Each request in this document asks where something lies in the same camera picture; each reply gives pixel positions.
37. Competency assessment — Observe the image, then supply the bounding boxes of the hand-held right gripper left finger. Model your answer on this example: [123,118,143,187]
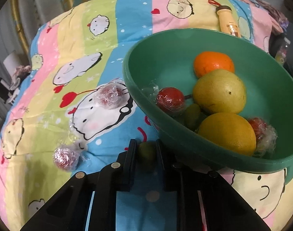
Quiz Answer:
[20,139,138,231]

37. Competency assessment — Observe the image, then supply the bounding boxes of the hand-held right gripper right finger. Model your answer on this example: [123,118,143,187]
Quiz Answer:
[156,139,271,231]

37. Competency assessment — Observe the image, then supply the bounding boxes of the small green fruit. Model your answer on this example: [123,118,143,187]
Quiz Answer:
[137,141,158,171]
[184,103,207,130]

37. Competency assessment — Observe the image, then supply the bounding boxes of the red fruit with stick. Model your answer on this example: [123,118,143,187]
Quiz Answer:
[149,84,193,115]

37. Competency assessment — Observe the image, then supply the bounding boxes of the yellow orange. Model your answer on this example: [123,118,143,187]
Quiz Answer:
[197,113,257,156]

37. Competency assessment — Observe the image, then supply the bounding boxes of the yellow-green pear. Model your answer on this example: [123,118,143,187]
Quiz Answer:
[192,69,247,115]

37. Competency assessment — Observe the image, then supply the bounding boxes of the green bowl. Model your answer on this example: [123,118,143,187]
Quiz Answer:
[122,28,293,184]

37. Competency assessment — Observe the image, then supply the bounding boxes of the dull red wrapped fruit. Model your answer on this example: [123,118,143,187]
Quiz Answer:
[95,79,128,110]

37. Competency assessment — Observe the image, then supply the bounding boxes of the orange mandarin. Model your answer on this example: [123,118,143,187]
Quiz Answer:
[193,51,235,79]

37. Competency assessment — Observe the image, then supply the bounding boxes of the pink cloth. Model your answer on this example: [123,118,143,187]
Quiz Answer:
[13,65,32,83]

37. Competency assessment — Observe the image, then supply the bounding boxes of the striped printed blanket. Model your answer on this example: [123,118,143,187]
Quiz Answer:
[0,0,291,231]

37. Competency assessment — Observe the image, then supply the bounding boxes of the black box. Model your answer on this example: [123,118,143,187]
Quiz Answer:
[0,76,10,101]

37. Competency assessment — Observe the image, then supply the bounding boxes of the white cylinder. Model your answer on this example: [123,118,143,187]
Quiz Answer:
[3,50,23,74]

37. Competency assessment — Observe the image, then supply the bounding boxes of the dark container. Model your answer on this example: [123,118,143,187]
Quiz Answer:
[270,34,291,65]

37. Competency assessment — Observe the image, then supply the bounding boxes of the yellow patterned curtain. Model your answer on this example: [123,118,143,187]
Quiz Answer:
[10,0,94,53]

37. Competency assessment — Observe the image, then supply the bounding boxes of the grey curtain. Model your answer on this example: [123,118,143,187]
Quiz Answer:
[0,0,30,63]

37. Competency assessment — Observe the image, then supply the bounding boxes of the pile of clothes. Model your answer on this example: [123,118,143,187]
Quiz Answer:
[220,0,290,33]

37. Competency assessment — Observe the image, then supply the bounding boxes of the yellow bottle with strap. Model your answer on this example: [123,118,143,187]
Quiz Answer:
[208,0,242,38]

